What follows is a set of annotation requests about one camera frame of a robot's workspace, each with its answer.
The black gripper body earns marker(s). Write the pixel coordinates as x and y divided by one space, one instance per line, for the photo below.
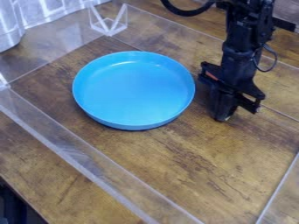
232 77

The clear acrylic enclosure panel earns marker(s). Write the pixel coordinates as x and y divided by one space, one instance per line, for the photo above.
152 207

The blue round tray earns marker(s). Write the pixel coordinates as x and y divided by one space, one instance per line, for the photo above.
134 90

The white patterned curtain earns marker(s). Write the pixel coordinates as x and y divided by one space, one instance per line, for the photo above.
23 14

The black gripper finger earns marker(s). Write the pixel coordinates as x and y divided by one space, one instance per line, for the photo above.
218 108
231 105

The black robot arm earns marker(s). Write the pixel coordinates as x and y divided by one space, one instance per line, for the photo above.
250 26

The clear acrylic corner bracket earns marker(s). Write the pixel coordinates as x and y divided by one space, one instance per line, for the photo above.
107 26

